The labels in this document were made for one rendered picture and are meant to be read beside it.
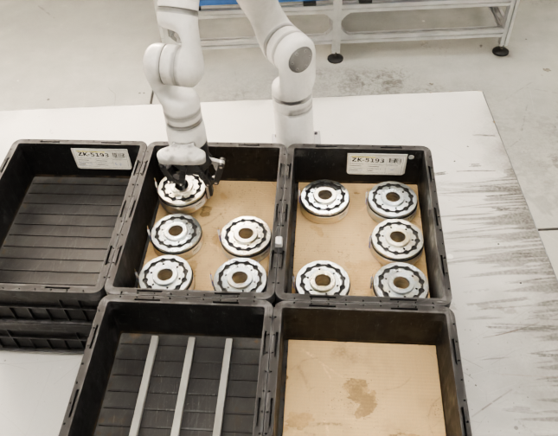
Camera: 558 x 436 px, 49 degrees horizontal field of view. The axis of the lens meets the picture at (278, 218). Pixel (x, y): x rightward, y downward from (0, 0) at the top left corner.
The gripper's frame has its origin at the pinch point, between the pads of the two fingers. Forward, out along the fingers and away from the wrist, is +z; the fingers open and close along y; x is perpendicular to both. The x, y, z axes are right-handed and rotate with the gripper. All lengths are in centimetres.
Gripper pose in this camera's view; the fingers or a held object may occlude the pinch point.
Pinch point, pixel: (196, 189)
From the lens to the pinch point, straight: 132.7
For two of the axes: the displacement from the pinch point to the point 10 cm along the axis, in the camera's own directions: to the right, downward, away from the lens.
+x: -0.7, 7.5, -6.6
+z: 0.3, 6.7, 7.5
